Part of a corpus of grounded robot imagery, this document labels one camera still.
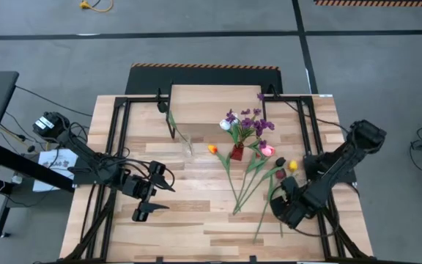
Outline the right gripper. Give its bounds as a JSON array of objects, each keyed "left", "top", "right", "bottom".
[{"left": 270, "top": 177, "right": 320, "bottom": 230}]

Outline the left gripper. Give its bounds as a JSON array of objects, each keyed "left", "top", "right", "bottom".
[{"left": 121, "top": 160, "right": 177, "bottom": 223}]

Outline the dark red artificial tulip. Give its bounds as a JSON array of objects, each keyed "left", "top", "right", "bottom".
[{"left": 253, "top": 169, "right": 288, "bottom": 243}]

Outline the black artificial tulip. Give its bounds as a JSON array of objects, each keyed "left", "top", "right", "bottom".
[
  {"left": 234, "top": 156, "right": 287, "bottom": 214},
  {"left": 157, "top": 100, "right": 194, "bottom": 151}
]

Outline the pink artificial tulip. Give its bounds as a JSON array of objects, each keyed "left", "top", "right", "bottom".
[{"left": 243, "top": 139, "right": 276, "bottom": 158}]

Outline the yellow-red artificial tulip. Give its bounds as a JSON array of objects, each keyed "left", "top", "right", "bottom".
[{"left": 207, "top": 144, "right": 240, "bottom": 202}]

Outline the red glass vase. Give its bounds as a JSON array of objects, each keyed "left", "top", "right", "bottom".
[{"left": 229, "top": 143, "right": 245, "bottom": 161}]

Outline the purple artificial flower bunch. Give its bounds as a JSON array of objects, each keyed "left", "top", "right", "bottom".
[{"left": 224, "top": 92, "right": 276, "bottom": 151}]

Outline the clear glass vase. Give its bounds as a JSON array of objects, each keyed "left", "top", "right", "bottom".
[{"left": 181, "top": 136, "right": 196, "bottom": 159}]

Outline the white paper sheet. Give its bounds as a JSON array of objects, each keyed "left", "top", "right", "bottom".
[{"left": 32, "top": 148, "right": 79, "bottom": 194}]

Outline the black floor mat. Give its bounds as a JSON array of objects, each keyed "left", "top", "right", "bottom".
[{"left": 125, "top": 62, "right": 284, "bottom": 95}]

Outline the black floor tape strip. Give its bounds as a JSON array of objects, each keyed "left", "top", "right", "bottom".
[
  {"left": 291, "top": 0, "right": 319, "bottom": 95},
  {"left": 0, "top": 30, "right": 422, "bottom": 40}
]

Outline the striped hazard floor strip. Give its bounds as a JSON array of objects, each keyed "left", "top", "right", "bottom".
[{"left": 313, "top": 0, "right": 422, "bottom": 7}]

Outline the black metal table frame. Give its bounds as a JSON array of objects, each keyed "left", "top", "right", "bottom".
[{"left": 62, "top": 83, "right": 375, "bottom": 264}]

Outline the black floor cable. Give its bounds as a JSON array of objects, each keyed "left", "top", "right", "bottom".
[{"left": 14, "top": 84, "right": 94, "bottom": 118}]

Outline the yellow floor cable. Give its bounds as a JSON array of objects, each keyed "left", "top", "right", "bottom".
[{"left": 78, "top": 0, "right": 115, "bottom": 14}]

